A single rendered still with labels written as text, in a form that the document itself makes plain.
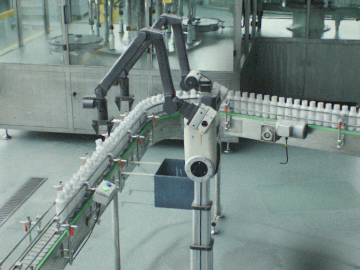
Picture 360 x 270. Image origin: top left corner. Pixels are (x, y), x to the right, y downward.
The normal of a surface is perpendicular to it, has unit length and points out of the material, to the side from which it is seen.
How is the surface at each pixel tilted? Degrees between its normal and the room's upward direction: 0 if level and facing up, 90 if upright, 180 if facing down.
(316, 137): 90
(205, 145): 101
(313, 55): 90
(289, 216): 0
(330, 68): 90
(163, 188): 90
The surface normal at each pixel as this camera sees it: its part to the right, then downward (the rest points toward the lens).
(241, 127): -0.49, 0.29
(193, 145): -0.19, 0.49
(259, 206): -0.01, -0.95
